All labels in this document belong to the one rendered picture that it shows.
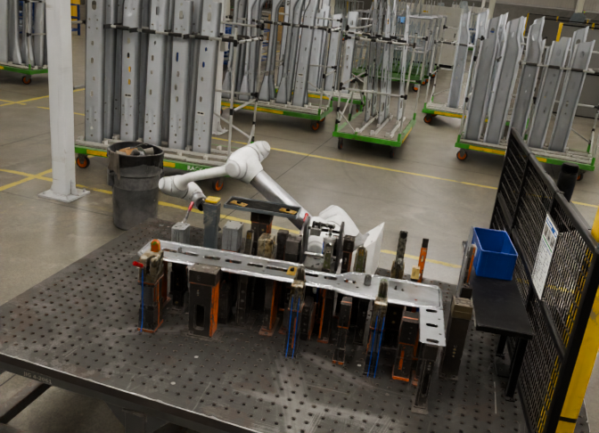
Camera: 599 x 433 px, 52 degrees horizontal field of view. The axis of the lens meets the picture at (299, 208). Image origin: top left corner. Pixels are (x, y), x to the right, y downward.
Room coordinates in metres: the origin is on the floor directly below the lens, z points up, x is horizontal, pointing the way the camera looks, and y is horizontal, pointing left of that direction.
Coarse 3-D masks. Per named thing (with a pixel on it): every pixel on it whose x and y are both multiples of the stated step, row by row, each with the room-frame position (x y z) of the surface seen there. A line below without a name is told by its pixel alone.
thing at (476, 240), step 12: (480, 228) 2.89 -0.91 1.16; (480, 240) 2.89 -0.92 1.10; (492, 240) 2.88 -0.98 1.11; (504, 240) 2.87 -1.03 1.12; (480, 252) 2.61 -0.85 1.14; (492, 252) 2.59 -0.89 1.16; (504, 252) 2.82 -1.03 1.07; (516, 252) 2.61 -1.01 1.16; (480, 264) 2.60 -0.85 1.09; (492, 264) 2.59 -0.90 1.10; (504, 264) 2.59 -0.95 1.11; (492, 276) 2.59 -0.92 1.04; (504, 276) 2.59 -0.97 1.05
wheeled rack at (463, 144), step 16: (528, 64) 8.94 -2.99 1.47; (544, 64) 9.11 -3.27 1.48; (464, 112) 8.88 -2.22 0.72; (464, 128) 9.54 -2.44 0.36; (528, 128) 9.46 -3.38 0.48; (592, 128) 9.19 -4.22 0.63; (464, 144) 8.83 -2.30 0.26; (480, 144) 8.87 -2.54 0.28; (496, 144) 8.82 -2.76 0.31; (544, 144) 9.34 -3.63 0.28; (592, 144) 9.00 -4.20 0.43; (544, 160) 8.47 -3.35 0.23; (560, 160) 8.41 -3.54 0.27; (576, 160) 8.46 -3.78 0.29; (592, 160) 8.30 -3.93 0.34
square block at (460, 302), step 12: (456, 300) 2.27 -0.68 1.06; (468, 300) 2.28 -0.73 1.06; (456, 312) 2.23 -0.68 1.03; (468, 312) 2.23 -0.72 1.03; (456, 324) 2.23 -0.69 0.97; (468, 324) 2.23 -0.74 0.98; (456, 336) 2.23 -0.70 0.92; (444, 348) 2.28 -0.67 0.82; (456, 348) 2.23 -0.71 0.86; (444, 360) 2.24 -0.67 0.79; (456, 360) 2.23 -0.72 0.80; (444, 372) 2.23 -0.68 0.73; (456, 372) 2.23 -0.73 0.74
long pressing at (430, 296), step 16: (160, 240) 2.69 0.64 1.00; (192, 256) 2.55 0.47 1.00; (208, 256) 2.58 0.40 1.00; (224, 256) 2.59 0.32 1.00; (240, 256) 2.61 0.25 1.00; (256, 256) 2.62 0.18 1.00; (240, 272) 2.45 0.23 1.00; (256, 272) 2.46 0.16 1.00; (272, 272) 2.48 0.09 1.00; (320, 272) 2.52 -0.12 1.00; (352, 272) 2.56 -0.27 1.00; (320, 288) 2.39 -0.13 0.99; (336, 288) 2.39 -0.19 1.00; (352, 288) 2.40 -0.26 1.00; (368, 288) 2.42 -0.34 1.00; (400, 288) 2.45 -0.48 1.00; (416, 288) 2.47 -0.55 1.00; (432, 288) 2.48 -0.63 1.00; (400, 304) 2.31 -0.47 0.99; (416, 304) 2.32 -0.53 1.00; (432, 304) 2.33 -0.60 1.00
